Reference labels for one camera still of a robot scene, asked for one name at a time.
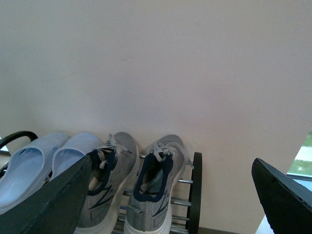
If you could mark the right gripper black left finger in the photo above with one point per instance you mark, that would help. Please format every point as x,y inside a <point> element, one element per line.
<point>53,209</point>

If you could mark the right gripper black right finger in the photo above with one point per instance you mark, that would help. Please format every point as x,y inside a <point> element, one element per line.
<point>286,204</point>

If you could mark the light blue slipper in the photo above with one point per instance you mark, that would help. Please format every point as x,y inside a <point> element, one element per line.
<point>72,151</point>
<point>28,169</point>

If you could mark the grey sneaker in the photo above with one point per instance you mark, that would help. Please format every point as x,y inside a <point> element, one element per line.
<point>149,207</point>
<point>114,164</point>

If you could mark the black metal shoe rack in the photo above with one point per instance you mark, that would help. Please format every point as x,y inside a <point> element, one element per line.
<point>193,203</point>

